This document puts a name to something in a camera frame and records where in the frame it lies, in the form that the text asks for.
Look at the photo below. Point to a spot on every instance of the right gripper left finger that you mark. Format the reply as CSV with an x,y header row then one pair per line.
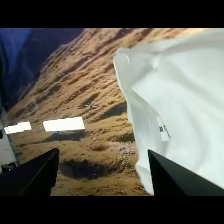
x,y
31,176

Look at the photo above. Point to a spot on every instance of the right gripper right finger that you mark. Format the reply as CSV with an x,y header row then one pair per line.
x,y
176,181

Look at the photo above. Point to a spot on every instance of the white T-shirt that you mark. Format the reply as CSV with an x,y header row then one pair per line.
x,y
183,100

